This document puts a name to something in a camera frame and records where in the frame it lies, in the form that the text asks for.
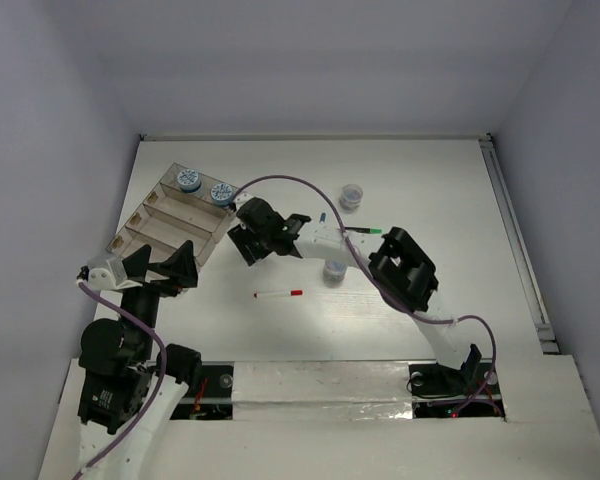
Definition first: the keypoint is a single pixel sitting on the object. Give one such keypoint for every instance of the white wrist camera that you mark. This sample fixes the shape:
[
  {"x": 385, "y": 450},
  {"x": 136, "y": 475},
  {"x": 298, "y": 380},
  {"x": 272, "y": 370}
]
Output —
[
  {"x": 106, "y": 273},
  {"x": 240, "y": 200}
]

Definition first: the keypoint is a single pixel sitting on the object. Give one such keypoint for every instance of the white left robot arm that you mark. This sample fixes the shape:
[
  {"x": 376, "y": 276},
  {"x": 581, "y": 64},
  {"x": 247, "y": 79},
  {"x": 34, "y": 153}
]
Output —
[{"x": 133, "y": 380}]

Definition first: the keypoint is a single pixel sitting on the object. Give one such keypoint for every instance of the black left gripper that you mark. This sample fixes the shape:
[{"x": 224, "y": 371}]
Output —
[{"x": 181, "y": 265}]

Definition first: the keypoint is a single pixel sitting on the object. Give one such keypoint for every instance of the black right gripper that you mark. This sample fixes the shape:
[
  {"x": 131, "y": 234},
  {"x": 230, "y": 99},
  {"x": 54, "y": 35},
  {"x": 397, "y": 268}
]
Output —
[{"x": 241, "y": 237}]

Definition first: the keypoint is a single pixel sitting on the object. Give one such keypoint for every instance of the clear three-bin organizer tray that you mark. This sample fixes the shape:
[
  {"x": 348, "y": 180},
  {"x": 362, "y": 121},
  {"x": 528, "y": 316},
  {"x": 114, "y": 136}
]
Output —
[{"x": 167, "y": 217}]

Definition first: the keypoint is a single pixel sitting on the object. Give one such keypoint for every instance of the blue-lidded cleaning gel jar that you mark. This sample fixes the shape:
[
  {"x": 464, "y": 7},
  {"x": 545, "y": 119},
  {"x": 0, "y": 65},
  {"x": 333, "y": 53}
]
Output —
[{"x": 189, "y": 181}]

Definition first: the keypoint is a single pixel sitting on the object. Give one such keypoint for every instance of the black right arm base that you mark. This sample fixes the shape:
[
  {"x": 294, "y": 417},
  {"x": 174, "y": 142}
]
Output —
[{"x": 440, "y": 393}]

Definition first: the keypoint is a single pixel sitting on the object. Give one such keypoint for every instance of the metal rail on table edge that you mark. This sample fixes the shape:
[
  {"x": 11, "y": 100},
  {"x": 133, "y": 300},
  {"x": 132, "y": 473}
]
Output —
[{"x": 530, "y": 286}]

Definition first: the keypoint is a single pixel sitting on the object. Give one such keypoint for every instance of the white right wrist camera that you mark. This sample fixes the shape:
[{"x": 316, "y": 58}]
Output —
[{"x": 240, "y": 200}]

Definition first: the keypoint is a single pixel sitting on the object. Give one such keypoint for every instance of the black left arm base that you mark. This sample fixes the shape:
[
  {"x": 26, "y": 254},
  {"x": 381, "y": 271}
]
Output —
[{"x": 211, "y": 399}]

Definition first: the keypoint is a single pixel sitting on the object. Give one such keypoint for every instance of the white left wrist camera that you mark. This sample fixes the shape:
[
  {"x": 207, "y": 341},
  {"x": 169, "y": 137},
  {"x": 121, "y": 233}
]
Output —
[{"x": 106, "y": 273}]

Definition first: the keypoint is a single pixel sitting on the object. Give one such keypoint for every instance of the red-capped white marker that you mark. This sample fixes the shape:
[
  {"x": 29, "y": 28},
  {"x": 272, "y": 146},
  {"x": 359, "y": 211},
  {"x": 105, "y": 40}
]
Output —
[{"x": 278, "y": 294}]

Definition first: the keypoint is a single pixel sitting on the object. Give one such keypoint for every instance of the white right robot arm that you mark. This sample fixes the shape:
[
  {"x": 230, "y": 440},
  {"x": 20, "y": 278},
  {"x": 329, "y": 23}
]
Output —
[{"x": 402, "y": 272}]

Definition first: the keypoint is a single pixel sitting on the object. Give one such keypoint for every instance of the clear jar of paper clips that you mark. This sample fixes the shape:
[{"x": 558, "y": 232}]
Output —
[{"x": 334, "y": 272}]

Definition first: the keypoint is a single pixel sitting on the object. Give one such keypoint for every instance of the green-capped black highlighter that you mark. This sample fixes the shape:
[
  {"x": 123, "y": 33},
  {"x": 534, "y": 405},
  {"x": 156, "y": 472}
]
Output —
[{"x": 364, "y": 230}]

